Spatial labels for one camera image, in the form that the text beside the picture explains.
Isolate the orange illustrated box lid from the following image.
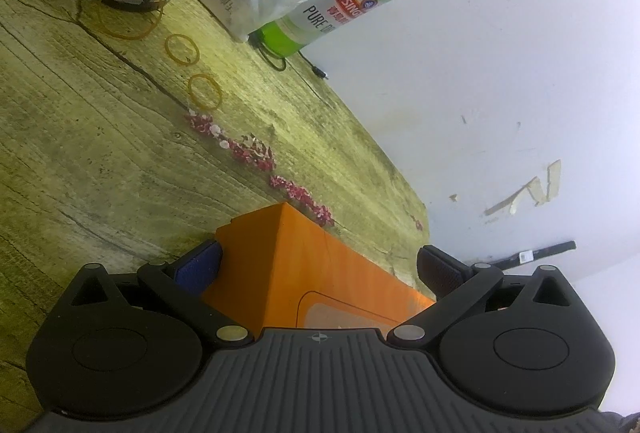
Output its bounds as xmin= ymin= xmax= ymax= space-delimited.
xmin=200 ymin=202 xmax=438 ymax=331

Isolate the peeling wall tape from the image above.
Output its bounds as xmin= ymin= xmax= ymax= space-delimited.
xmin=482 ymin=159 xmax=563 ymax=217

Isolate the small rubber band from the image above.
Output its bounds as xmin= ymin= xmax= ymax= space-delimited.
xmin=187 ymin=73 xmax=223 ymax=110
xmin=165 ymin=33 xmax=201 ymax=66

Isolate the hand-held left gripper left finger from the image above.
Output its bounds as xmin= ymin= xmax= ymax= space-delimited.
xmin=70 ymin=240 xmax=253 ymax=348

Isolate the large rubber band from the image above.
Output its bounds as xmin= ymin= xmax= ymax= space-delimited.
xmin=96 ymin=0 xmax=166 ymax=39

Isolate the thin black cable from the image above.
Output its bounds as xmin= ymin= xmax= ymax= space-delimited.
xmin=247 ymin=30 xmax=330 ymax=81

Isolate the black pole with label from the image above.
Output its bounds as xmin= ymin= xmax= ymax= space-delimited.
xmin=462 ymin=239 xmax=577 ymax=273

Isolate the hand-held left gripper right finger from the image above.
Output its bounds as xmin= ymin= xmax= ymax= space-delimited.
xmin=387 ymin=244 xmax=571 ymax=348

